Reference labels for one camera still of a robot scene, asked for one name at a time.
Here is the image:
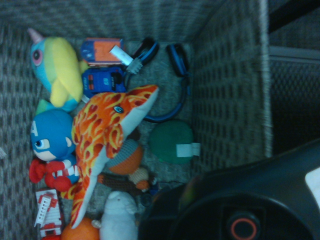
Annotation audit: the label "black gamepad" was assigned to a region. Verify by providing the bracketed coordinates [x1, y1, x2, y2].
[137, 139, 320, 240]

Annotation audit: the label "grey woven basket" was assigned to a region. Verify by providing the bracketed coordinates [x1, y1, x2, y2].
[0, 0, 274, 240]

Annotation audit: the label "green plush ball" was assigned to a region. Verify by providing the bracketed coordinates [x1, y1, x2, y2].
[149, 119, 202, 166]

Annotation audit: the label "orange grey knitted ball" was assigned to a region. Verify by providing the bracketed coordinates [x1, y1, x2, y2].
[107, 138, 145, 175]

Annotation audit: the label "orange flame plush shark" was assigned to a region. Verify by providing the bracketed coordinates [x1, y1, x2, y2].
[59, 84, 160, 230]

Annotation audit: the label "blue black headphones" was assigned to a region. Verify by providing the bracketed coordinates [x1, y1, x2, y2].
[124, 36, 193, 124]

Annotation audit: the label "brown knitted doll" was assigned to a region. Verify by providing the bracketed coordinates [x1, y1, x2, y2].
[97, 166, 159, 197]

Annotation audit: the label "blue toy car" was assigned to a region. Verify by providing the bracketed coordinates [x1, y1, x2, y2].
[81, 66, 127, 100]

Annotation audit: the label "blue white toy jeep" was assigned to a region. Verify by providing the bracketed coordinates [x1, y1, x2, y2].
[139, 181, 161, 206]

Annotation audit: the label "white grey plug piece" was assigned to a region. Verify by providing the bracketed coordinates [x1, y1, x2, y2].
[109, 45, 143, 75]

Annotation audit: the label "orange toy truck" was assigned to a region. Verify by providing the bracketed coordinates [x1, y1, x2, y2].
[80, 37, 126, 68]

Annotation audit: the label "white plush toy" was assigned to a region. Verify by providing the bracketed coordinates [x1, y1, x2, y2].
[99, 190, 139, 240]

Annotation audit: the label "yellow blue plush narwhal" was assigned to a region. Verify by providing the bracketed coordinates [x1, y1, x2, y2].
[26, 27, 89, 112]

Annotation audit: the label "Captain America plush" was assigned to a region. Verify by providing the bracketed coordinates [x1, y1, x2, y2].
[28, 109, 81, 193]

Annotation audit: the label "red white toy fire truck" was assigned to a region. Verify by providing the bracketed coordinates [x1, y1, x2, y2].
[33, 187, 67, 240]

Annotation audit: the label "grey floor vent grille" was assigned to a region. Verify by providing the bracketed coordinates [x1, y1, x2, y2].
[268, 46, 320, 85]

